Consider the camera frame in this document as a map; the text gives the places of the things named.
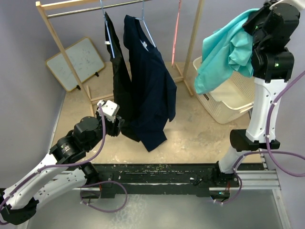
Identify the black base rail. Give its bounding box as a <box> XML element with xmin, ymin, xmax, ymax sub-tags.
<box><xmin>85</xmin><ymin>163</ymin><xmax>240</xmax><ymax>198</ymax></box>

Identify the light blue hanger right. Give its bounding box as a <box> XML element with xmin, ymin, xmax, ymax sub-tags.
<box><xmin>135</xmin><ymin>0</ymin><xmax>156</xmax><ymax>48</ymax></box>

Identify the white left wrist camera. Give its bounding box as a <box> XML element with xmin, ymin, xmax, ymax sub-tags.
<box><xmin>97</xmin><ymin>100</ymin><xmax>120</xmax><ymax>123</ymax></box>

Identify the light blue hanger left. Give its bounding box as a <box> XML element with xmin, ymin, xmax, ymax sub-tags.
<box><xmin>100</xmin><ymin>0</ymin><xmax>115</xmax><ymax>58</ymax></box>

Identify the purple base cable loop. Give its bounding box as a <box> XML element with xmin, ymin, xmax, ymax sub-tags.
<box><xmin>80</xmin><ymin>180</ymin><xmax>128</xmax><ymax>213</ymax></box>

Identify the teal t shirt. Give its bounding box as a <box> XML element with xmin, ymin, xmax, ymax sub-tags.
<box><xmin>194</xmin><ymin>8</ymin><xmax>258</xmax><ymax>94</ymax></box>

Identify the navy blue t shirt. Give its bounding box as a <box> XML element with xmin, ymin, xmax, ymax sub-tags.
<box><xmin>123</xmin><ymin>15</ymin><xmax>177</xmax><ymax>152</ymax></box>

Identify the pink wire hanger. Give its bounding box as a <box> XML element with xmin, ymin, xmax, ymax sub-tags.
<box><xmin>171</xmin><ymin>0</ymin><xmax>182</xmax><ymax>67</ymax></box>

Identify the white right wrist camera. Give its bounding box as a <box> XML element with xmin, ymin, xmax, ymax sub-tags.
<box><xmin>267</xmin><ymin>0</ymin><xmax>305</xmax><ymax>11</ymax></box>

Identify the aluminium frame rail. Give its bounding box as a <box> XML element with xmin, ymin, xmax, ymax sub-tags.
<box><xmin>16</xmin><ymin>167</ymin><xmax>294</xmax><ymax>229</ymax></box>

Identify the small whiteboard yellow frame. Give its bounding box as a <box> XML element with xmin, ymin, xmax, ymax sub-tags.
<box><xmin>46</xmin><ymin>37</ymin><xmax>105</xmax><ymax>92</ymax></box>

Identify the black hanging garment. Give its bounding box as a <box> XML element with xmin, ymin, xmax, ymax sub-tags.
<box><xmin>105</xmin><ymin>13</ymin><xmax>140</xmax><ymax>142</ymax></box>

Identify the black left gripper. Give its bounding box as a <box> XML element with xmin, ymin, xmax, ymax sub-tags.
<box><xmin>87</xmin><ymin>106</ymin><xmax>124</xmax><ymax>150</ymax></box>

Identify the cream perforated laundry basket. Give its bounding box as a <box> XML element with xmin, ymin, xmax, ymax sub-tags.
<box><xmin>192</xmin><ymin>56</ymin><xmax>255</xmax><ymax>125</ymax></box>

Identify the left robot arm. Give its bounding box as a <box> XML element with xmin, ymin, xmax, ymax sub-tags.
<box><xmin>0</xmin><ymin>109</ymin><xmax>124</xmax><ymax>225</ymax></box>

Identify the light blue hanger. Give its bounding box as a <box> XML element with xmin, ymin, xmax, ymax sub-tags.
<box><xmin>135</xmin><ymin>0</ymin><xmax>156</xmax><ymax>48</ymax></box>
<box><xmin>100</xmin><ymin>0</ymin><xmax>115</xmax><ymax>58</ymax></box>

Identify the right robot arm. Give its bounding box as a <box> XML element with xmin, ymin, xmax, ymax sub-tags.
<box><xmin>212</xmin><ymin>0</ymin><xmax>305</xmax><ymax>187</ymax></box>

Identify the wooden clothes rack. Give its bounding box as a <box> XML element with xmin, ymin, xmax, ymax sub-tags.
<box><xmin>48</xmin><ymin>0</ymin><xmax>199</xmax><ymax>121</ymax></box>

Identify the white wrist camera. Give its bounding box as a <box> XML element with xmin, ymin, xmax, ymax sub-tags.
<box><xmin>97</xmin><ymin>100</ymin><xmax>120</xmax><ymax>123</ymax></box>
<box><xmin>267</xmin><ymin>0</ymin><xmax>305</xmax><ymax>11</ymax></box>

